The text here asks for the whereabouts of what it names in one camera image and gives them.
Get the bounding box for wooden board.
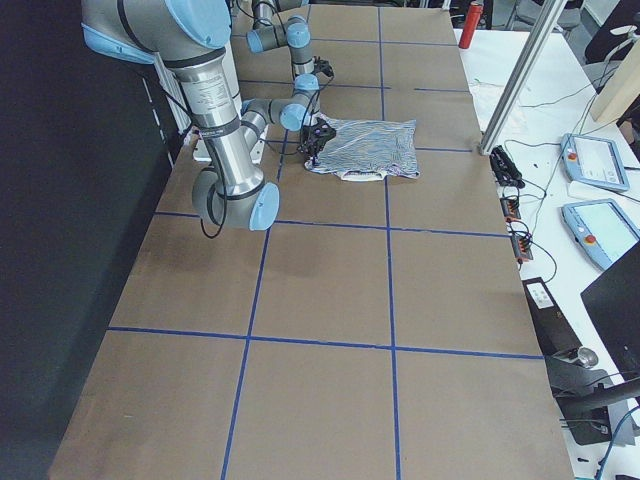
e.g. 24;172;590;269
590;25;639;123

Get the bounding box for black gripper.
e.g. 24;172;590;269
293;57;334;79
299;117;336;168

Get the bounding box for black computer monitor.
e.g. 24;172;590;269
581;244;640;380

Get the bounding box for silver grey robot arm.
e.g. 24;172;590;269
237;1;335;82
82;1;336;231

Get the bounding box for red cylinder bottle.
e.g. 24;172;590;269
458;1;484;50

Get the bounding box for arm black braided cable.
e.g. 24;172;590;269
199;84;324;239

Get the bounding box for aluminium camera mast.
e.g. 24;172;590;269
479;0;567;155

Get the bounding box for blue white striped polo shirt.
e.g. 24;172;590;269
304;114;420;181

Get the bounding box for orange black connector strip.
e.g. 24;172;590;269
499;196;533;265

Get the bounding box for grey teach pendant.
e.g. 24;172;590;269
560;134;630;192
561;198;639;270

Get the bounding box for black thin cable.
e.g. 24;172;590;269
502;79;609;211

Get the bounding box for clear plastic bag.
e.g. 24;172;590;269
469;80;531;136

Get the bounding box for black box with label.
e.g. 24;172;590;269
522;277;582;356

